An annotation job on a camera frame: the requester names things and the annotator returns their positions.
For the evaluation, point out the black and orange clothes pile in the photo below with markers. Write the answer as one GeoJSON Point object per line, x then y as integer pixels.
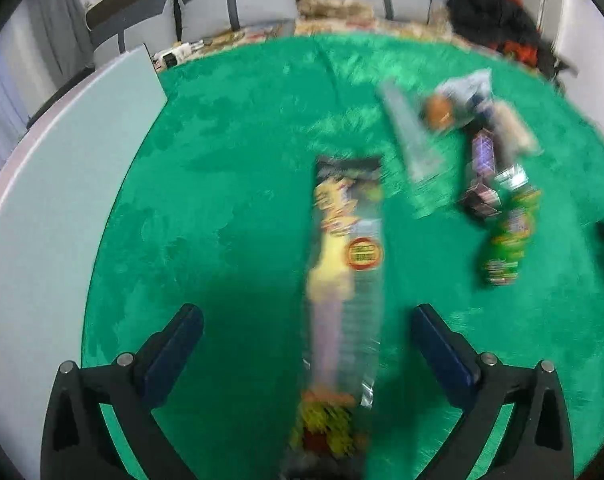
{"type": "Point", "coordinates": [506, 27]}

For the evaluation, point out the small orange bun packet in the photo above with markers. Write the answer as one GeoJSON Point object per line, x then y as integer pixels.
{"type": "Point", "coordinates": [438, 113]}

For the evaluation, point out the folded beige cloth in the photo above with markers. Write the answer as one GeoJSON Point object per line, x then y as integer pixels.
{"type": "Point", "coordinates": [339, 9]}

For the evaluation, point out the green sausage snack packet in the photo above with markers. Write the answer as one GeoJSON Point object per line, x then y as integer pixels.
{"type": "Point", "coordinates": [502, 256]}

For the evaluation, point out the white cardboard box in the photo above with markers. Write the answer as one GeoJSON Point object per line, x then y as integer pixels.
{"type": "Point", "coordinates": [56, 192]}

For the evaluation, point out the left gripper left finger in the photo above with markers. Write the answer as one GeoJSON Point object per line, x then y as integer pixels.
{"type": "Point", "coordinates": [76, 442]}

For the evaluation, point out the green patterned cloth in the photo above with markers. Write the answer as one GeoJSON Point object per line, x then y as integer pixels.
{"type": "Point", "coordinates": [216, 211]}

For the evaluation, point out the snickers chocolate bar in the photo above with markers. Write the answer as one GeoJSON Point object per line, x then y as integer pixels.
{"type": "Point", "coordinates": [481, 197]}

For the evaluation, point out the beige wafer packet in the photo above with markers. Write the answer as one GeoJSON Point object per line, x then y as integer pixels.
{"type": "Point", "coordinates": [519, 138]}

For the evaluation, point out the black yellow snack bag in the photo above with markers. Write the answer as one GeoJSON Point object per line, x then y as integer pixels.
{"type": "Point", "coordinates": [343, 301]}

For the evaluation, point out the clear long stick packet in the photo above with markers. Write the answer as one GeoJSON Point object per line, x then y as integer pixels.
{"type": "Point", "coordinates": [422, 161]}

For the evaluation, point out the white triangular snack packet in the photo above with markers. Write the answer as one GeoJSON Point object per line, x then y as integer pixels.
{"type": "Point", "coordinates": [470, 96]}

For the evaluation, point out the left grey pillow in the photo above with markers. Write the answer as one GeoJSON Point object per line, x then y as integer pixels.
{"type": "Point", "coordinates": [149, 23]}

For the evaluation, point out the white power strip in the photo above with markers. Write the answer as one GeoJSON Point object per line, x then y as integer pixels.
{"type": "Point", "coordinates": [176, 55]}

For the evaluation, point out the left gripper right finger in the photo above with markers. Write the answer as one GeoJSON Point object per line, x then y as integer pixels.
{"type": "Point", "coordinates": [537, 443]}

